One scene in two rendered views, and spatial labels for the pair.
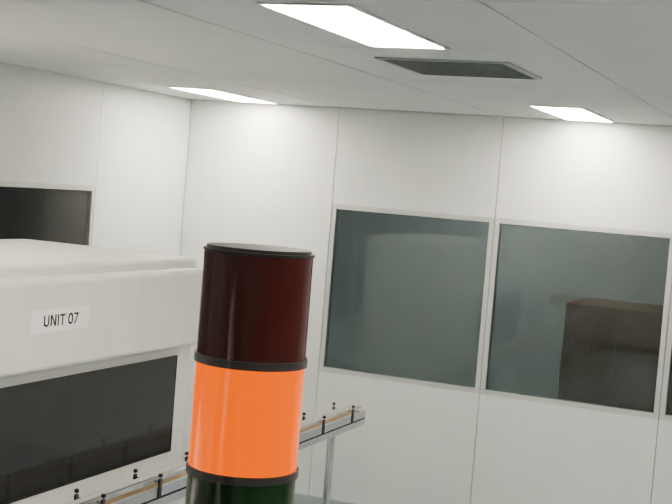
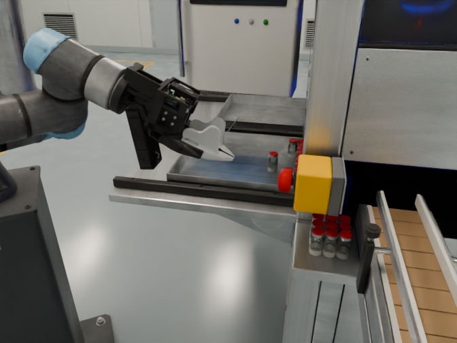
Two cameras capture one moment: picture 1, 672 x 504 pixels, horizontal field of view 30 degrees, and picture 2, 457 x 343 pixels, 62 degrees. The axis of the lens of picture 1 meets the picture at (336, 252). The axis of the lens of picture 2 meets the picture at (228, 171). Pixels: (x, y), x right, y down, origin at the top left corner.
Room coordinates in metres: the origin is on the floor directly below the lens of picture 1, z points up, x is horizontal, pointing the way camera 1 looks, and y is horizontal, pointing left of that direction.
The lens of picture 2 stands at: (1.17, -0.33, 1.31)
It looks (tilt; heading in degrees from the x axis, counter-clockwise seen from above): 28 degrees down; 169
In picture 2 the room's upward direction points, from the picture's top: straight up
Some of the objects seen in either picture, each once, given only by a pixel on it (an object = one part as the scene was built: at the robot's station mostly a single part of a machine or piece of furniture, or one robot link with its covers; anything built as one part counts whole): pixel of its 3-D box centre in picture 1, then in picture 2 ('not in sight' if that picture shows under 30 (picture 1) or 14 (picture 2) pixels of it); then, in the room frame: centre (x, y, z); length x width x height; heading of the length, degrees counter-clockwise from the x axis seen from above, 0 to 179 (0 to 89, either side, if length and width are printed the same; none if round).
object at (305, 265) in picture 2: not in sight; (333, 252); (0.70, -0.06, 0.87); 0.14 x 0.13 x 0.02; 68
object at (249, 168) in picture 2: not in sight; (253, 161); (0.39, -0.12, 0.90); 0.34 x 0.26 x 0.04; 67
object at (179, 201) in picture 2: not in sight; (244, 141); (0.21, -0.10, 0.87); 0.70 x 0.48 x 0.02; 158
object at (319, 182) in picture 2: not in sight; (317, 184); (0.67, -0.09, 1.00); 0.08 x 0.07 x 0.07; 68
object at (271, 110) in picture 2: not in sight; (275, 113); (0.08, 0.03, 0.90); 0.34 x 0.26 x 0.04; 68
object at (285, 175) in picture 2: not in sight; (289, 181); (0.65, -0.13, 0.99); 0.04 x 0.04 x 0.04; 68
